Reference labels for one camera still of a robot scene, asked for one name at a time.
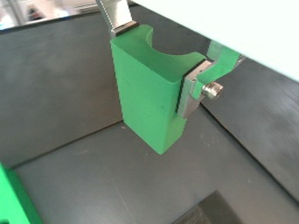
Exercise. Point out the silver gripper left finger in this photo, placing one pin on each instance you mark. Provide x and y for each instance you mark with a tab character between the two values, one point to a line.
116	15

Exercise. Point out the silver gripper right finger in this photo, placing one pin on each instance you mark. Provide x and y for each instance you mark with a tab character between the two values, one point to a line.
199	83

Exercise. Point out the green arch block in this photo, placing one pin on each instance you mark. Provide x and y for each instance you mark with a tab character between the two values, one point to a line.
148	79

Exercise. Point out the green shape sorter board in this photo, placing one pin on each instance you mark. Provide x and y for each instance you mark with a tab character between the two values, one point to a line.
16	206

